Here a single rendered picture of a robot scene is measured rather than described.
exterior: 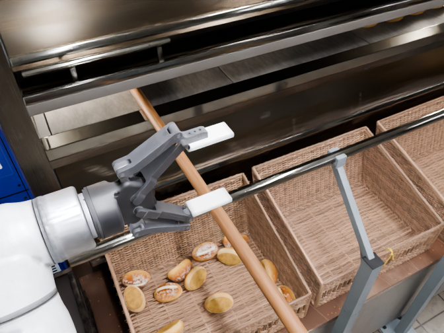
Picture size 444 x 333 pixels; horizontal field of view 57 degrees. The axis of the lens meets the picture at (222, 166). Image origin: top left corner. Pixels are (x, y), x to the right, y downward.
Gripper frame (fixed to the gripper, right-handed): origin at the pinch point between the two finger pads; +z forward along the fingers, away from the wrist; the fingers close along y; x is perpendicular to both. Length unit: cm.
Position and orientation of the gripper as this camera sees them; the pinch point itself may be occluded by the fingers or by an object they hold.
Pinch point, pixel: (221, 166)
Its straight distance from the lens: 62.0
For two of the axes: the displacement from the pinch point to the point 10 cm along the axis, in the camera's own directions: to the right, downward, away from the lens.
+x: 4.7, 6.1, -6.4
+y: 0.0, 7.2, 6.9
